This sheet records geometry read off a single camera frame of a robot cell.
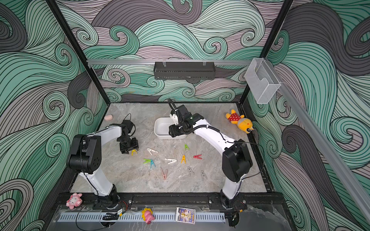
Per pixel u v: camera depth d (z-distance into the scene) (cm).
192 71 95
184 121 64
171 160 88
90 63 96
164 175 81
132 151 90
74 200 71
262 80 79
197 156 90
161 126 105
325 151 51
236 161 45
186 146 95
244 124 98
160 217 70
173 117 78
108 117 110
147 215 67
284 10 72
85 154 49
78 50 88
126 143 79
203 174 81
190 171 83
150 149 92
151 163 86
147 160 88
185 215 68
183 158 88
